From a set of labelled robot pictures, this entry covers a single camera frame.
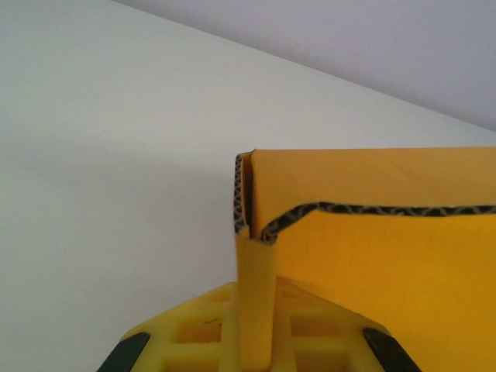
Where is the yellow cardboard box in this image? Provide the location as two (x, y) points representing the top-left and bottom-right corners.
(231, 146), (496, 372)

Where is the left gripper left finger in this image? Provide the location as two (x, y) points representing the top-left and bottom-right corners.
(99, 281), (240, 372)

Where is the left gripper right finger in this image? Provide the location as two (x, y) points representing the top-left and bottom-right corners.
(273, 278), (422, 372)

